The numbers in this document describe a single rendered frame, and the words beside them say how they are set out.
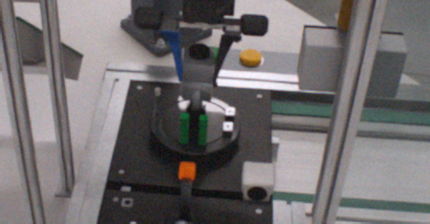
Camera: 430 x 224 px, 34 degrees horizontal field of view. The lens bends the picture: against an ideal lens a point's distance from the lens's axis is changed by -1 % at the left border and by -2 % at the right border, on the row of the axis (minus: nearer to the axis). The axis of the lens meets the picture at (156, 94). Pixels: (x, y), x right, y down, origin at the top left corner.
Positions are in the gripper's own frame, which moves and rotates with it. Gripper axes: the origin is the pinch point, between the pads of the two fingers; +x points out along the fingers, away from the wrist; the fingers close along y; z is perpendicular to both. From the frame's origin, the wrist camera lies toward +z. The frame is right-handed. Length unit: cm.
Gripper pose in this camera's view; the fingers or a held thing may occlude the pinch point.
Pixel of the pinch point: (198, 59)
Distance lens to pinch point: 100.9
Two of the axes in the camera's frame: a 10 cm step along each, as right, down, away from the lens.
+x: -0.7, 10.0, 0.2
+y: 9.9, 0.7, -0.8
